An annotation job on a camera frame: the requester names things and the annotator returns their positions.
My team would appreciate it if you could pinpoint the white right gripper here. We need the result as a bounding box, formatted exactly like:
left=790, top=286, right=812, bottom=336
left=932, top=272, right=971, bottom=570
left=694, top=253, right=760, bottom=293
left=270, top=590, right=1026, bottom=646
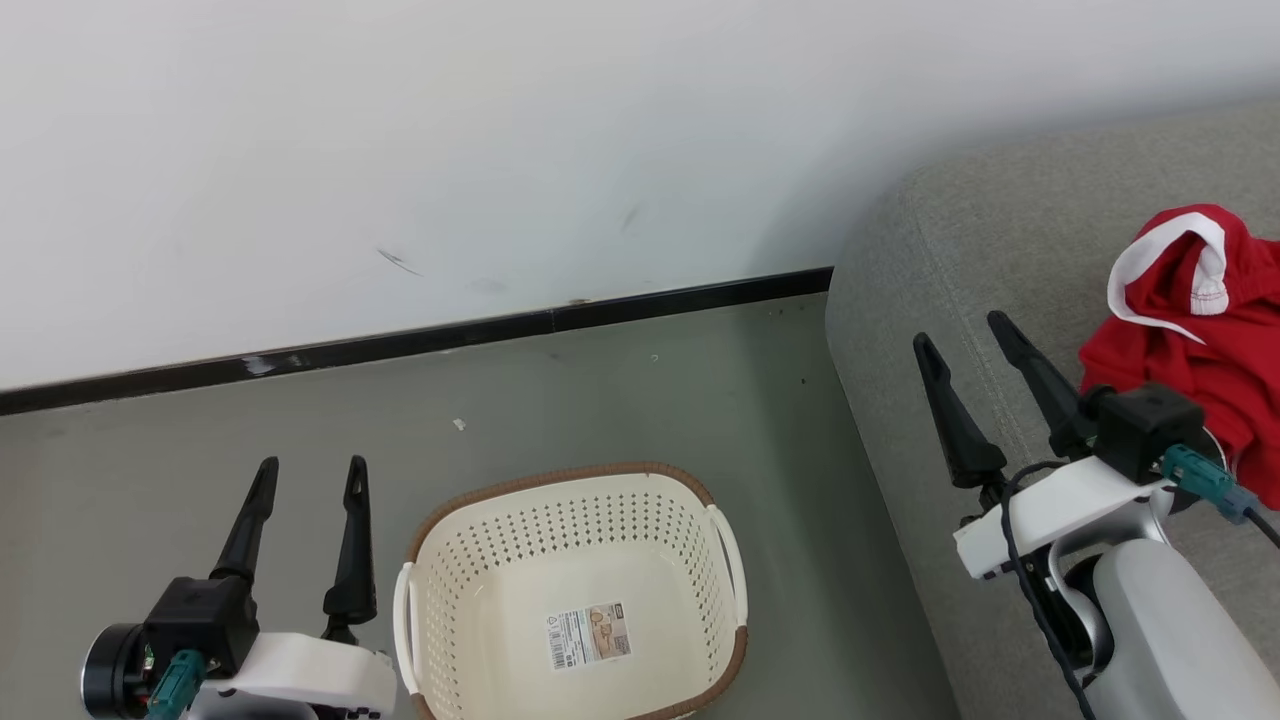
left=912, top=310, right=1171, bottom=581

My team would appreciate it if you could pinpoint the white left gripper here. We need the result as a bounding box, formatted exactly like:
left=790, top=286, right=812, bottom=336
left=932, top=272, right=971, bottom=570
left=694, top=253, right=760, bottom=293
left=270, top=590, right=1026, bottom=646
left=210, top=455, right=398, bottom=719

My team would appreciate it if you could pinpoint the red garment with white trim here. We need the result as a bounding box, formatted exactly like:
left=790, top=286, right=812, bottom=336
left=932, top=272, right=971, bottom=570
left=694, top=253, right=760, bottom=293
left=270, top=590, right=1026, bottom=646
left=1078, top=204, right=1280, bottom=511

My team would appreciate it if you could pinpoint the cream perforated laundry basket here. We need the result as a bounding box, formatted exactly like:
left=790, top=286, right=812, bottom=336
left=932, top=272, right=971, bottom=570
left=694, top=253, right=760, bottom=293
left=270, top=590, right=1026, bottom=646
left=393, top=461, right=749, bottom=720

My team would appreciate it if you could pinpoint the grey fabric sofa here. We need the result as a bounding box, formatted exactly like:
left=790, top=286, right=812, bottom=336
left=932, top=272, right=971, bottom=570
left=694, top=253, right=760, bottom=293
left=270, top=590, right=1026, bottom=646
left=825, top=100, right=1280, bottom=720

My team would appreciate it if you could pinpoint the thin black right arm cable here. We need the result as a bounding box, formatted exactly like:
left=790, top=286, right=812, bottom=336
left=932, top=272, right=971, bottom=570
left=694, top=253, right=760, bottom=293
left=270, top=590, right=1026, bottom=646
left=1000, top=460, right=1101, bottom=720

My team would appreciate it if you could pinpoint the left cable with teal plug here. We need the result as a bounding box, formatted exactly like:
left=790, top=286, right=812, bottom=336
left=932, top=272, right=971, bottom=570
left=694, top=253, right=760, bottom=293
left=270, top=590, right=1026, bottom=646
left=145, top=650, right=206, bottom=720

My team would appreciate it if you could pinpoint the cable with teal plug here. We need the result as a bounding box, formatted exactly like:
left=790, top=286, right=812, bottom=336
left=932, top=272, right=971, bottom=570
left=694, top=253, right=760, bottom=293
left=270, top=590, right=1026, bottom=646
left=145, top=650, right=206, bottom=720
left=1162, top=445, right=1280, bottom=549

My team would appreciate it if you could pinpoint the right cable with teal plug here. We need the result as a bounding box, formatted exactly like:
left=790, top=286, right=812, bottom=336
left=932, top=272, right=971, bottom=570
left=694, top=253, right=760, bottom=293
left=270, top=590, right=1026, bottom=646
left=1162, top=445, right=1280, bottom=549

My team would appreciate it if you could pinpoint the black wall baseboard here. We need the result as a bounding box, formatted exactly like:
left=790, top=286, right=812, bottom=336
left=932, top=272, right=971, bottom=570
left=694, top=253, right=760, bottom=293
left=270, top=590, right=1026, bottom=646
left=0, top=266, right=834, bottom=417

